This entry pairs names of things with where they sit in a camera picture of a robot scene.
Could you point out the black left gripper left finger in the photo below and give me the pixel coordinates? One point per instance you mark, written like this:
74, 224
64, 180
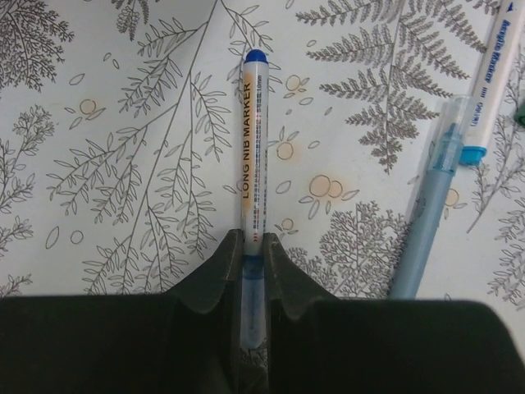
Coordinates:
183, 340

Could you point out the white marker blue cap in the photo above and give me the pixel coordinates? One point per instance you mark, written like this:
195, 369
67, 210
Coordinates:
492, 77

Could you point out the blue long nib marker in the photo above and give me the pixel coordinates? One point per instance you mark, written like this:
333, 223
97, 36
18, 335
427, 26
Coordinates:
254, 89

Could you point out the floral table mat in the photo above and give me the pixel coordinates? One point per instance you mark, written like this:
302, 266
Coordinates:
121, 136

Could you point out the light blue pen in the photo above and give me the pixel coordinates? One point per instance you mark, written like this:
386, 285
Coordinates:
432, 194

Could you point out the white marker green cap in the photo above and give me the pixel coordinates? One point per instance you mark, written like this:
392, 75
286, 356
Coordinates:
519, 116

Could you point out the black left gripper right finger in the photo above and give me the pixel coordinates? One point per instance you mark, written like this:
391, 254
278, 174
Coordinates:
318, 343

